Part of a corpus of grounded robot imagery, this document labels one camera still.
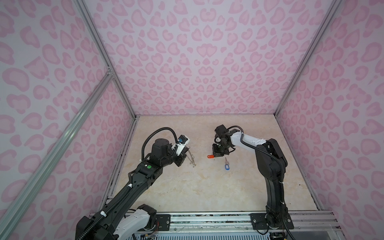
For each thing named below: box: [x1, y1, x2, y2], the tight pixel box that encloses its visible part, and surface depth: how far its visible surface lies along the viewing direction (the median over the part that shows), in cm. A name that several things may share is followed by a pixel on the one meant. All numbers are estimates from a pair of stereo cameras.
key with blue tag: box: [225, 157, 230, 171], surface depth 95 cm
